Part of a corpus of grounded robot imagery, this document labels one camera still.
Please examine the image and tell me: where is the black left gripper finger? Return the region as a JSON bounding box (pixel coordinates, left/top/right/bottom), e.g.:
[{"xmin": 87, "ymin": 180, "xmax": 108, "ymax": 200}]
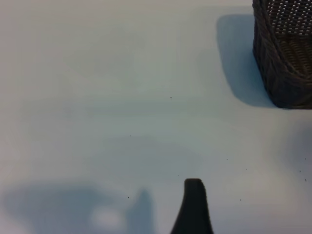
[{"xmin": 170, "ymin": 178, "xmax": 215, "ymax": 234}]

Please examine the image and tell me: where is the dark brown wicker basket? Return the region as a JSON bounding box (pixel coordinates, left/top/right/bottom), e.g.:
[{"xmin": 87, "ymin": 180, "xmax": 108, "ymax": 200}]
[{"xmin": 252, "ymin": 0, "xmax": 312, "ymax": 110}]

